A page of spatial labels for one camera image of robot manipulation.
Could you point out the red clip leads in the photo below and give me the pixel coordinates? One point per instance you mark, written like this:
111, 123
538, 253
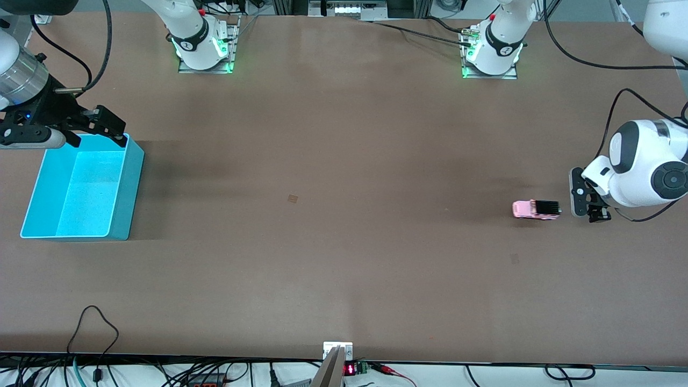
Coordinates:
384, 368

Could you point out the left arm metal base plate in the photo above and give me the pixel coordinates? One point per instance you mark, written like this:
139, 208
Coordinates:
510, 76

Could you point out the grey metal bar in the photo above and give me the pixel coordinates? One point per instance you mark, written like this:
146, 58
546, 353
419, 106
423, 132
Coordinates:
329, 371

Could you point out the white lit device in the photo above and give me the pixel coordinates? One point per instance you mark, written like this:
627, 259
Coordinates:
349, 9

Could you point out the aluminium frame post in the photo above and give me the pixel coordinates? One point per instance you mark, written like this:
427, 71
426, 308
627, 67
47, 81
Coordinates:
290, 6

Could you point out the black plug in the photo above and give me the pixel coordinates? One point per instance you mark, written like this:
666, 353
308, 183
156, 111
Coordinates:
274, 378

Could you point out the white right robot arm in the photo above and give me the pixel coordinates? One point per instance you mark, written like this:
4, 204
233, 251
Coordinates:
188, 27

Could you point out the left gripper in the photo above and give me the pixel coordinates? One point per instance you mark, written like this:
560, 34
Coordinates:
598, 213

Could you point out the cyan plastic bin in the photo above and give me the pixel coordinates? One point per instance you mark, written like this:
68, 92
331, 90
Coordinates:
80, 193

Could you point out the white bracket plate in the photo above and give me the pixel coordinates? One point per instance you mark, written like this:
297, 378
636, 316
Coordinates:
330, 345

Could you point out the green terminal block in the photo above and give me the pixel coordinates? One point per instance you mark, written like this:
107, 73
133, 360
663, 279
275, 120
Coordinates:
362, 368

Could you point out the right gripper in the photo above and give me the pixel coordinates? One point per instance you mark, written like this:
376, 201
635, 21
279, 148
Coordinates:
47, 106

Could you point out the black power adapter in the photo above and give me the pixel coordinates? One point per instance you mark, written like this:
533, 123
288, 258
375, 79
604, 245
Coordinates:
207, 380

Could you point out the pink jeep toy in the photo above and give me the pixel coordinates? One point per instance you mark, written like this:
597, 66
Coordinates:
524, 209

